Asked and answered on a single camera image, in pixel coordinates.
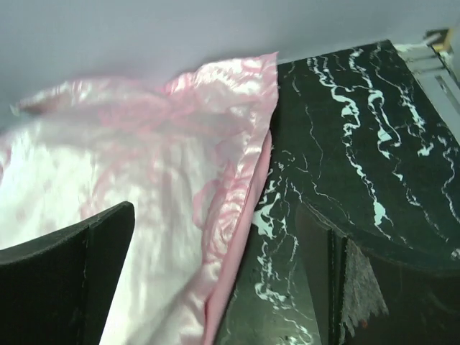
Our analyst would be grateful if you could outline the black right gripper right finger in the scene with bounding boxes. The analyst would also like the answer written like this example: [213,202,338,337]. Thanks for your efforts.
[295,203,459,344]

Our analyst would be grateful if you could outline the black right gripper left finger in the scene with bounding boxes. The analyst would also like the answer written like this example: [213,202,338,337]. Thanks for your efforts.
[1,201,134,345]

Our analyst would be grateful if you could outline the pink satin pillowcase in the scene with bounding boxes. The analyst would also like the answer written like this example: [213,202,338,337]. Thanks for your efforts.
[1,53,278,344]

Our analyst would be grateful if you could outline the aluminium frame rails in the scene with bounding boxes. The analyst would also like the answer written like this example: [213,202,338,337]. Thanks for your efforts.
[395,27,459,139]

